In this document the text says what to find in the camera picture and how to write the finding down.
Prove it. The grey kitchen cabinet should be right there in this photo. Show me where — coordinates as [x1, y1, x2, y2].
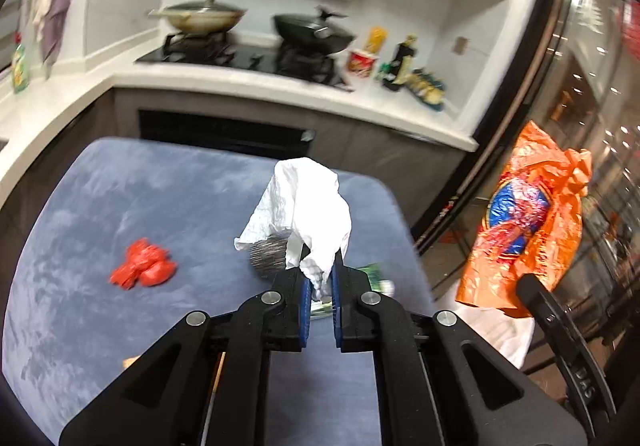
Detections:
[0, 86, 468, 229]

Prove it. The green and yellow jar set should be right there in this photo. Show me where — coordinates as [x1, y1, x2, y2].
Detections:
[405, 68, 447, 112]

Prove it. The purple hanging cloth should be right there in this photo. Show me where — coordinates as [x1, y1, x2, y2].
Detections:
[42, 0, 77, 66]

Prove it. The glass sliding door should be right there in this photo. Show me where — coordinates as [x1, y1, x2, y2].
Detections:
[412, 0, 640, 377]

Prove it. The orange snack wrapper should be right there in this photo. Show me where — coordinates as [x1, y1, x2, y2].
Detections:
[456, 120, 594, 320]

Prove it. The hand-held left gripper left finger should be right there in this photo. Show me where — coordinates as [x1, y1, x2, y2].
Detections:
[59, 237, 314, 446]

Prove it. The white tissue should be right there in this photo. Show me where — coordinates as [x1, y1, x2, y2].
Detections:
[234, 157, 353, 300]

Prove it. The blue-grey blanket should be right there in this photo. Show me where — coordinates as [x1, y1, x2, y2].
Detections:
[0, 136, 437, 446]

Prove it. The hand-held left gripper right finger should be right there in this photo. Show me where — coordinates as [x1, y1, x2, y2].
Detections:
[330, 249, 588, 446]

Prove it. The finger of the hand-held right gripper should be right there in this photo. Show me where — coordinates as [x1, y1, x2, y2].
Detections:
[515, 273, 621, 446]

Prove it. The yellow packet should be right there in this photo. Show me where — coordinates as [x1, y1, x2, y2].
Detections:
[364, 26, 389, 55]

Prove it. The red instant noodle cup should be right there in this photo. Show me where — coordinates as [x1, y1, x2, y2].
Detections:
[346, 49, 380, 79]

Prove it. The dark soy sauce bottle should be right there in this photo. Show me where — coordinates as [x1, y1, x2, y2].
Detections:
[382, 33, 419, 92]

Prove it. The black wok with lid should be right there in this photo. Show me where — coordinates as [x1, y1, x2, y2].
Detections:
[271, 6, 357, 55]

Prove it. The white kitchen countertop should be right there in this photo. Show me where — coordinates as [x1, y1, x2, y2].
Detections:
[0, 59, 482, 188]

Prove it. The steel wool scrubber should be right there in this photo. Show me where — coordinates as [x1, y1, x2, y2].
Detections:
[247, 231, 291, 283]

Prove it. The black gas stove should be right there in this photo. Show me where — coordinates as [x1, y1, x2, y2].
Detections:
[134, 30, 357, 93]

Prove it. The green dish soap bottle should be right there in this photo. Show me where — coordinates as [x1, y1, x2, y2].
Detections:
[10, 32, 31, 94]

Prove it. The beige wok with lid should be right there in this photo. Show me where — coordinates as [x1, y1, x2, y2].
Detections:
[146, 0, 249, 35]

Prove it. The red plastic bag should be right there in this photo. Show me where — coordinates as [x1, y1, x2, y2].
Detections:
[109, 237, 179, 291]

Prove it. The black built-in appliance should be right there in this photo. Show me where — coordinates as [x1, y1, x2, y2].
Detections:
[137, 108, 317, 158]

